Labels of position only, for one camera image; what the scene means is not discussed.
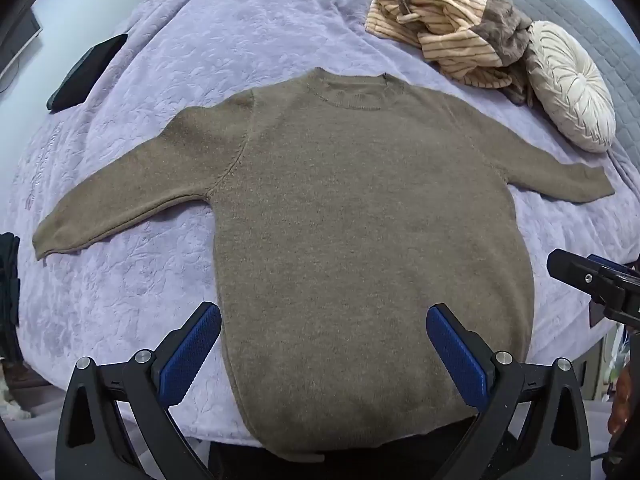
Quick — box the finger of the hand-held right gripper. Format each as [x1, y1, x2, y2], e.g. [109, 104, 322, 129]
[586, 254, 640, 277]
[546, 249, 640, 330]

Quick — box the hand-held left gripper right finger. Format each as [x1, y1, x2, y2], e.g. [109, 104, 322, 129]
[426, 303, 592, 480]

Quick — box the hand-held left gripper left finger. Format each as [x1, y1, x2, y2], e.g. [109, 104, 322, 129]
[55, 301, 222, 480]

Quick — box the olive brown knit sweater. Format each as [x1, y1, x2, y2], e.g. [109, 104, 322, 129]
[32, 67, 616, 463]

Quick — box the lavender embossed blanket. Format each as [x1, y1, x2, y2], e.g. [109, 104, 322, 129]
[0, 0, 640, 446]

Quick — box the cream round pleated cushion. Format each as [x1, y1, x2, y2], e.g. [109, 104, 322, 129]
[525, 20, 617, 154]

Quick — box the dark cloth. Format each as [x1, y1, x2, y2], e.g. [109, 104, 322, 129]
[0, 232, 23, 362]

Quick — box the grey quilted headboard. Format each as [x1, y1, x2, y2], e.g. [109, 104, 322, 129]
[497, 0, 640, 196]

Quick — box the brown fuzzy cloth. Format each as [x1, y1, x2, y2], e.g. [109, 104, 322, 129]
[470, 0, 537, 107]

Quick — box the beige striped garment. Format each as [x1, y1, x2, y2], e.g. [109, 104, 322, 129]
[365, 0, 521, 92]

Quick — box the black flat pouch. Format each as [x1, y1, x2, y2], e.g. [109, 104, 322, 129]
[46, 33, 129, 113]

